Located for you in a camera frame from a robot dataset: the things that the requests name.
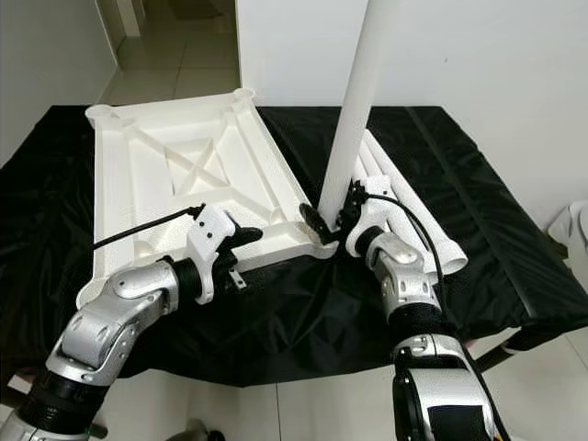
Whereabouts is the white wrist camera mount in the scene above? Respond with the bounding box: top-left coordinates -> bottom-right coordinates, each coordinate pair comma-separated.
187,204 -> 240,304
345,193 -> 401,258

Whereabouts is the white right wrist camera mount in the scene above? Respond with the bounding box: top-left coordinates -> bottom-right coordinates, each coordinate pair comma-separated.
345,193 -> 401,258

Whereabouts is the grey robot foot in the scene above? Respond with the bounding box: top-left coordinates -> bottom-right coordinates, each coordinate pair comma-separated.
188,421 -> 223,441

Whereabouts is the white plastic table top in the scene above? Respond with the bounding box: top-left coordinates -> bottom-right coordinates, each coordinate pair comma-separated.
75,87 -> 339,309

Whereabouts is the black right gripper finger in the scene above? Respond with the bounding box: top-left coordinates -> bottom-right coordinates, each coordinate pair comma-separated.
300,205 -> 335,242

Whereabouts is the white plastic table leg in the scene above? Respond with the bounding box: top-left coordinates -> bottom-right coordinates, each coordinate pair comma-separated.
377,131 -> 469,277
317,0 -> 401,226
358,147 -> 379,198
367,133 -> 424,221

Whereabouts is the black table cloth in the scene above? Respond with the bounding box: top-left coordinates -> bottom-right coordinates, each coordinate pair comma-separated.
0,104 -> 588,387

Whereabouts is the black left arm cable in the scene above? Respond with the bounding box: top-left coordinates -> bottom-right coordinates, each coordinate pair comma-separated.
94,207 -> 203,249

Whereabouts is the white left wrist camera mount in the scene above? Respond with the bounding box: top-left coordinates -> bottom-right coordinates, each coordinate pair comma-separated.
187,204 -> 240,304

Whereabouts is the white plastic chair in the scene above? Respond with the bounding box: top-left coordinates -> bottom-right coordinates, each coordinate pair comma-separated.
547,198 -> 588,267

